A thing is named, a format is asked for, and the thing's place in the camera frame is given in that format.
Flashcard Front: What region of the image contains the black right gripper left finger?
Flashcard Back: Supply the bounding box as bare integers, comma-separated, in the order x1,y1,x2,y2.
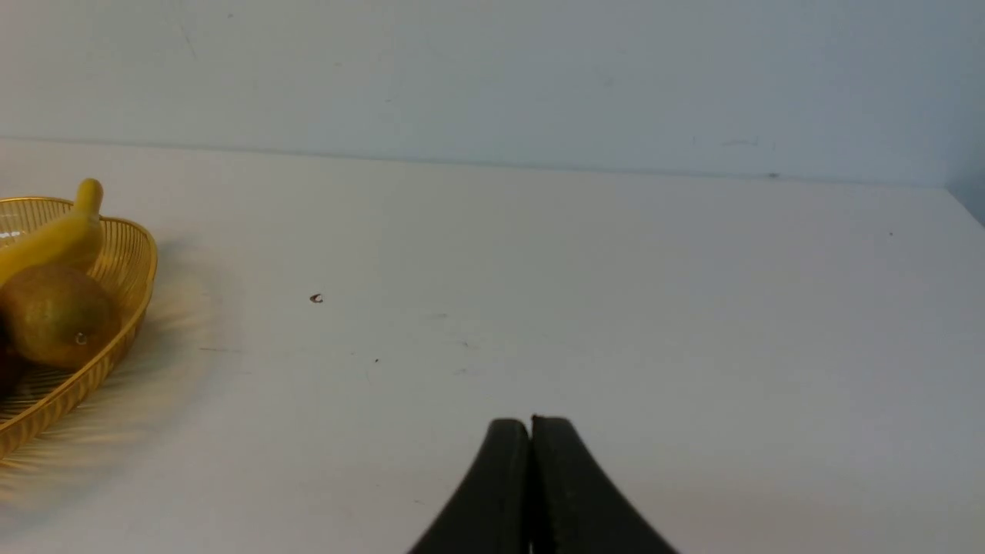
411,419,530,553

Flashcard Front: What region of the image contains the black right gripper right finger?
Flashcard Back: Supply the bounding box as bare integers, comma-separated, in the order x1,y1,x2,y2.
531,416,676,553

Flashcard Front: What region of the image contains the yellow banana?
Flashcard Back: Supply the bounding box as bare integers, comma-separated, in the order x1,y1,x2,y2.
1,179,103,282

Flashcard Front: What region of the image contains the gold wire fruit basket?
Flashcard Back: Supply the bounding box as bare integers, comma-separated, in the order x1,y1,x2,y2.
1,217,158,457

